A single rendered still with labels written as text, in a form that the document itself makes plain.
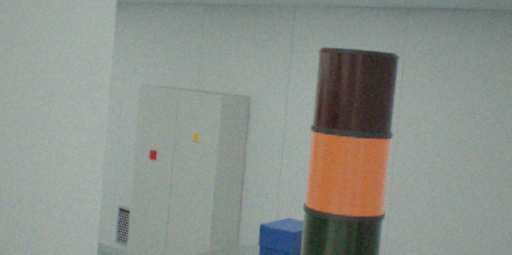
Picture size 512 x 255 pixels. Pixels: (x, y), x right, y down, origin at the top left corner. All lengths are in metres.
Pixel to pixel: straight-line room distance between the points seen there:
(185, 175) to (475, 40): 3.11
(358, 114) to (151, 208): 7.60
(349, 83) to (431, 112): 6.00
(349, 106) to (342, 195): 0.05
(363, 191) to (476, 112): 5.82
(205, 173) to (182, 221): 0.58
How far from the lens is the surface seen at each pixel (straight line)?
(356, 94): 0.45
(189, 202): 7.61
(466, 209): 6.35
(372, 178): 0.46
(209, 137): 7.38
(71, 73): 2.05
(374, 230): 0.47
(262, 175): 7.50
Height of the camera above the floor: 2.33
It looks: 3 degrees down
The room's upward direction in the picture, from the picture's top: 5 degrees clockwise
